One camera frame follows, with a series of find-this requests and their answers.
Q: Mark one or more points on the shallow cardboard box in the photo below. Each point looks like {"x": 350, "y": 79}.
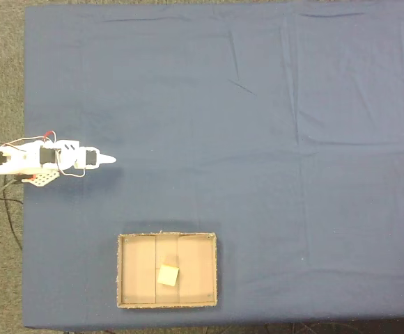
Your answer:
{"x": 137, "y": 271}

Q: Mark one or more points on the yellow foam block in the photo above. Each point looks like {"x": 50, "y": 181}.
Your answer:
{"x": 168, "y": 275}

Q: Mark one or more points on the blue cloth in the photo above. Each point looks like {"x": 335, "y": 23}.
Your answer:
{"x": 240, "y": 121}

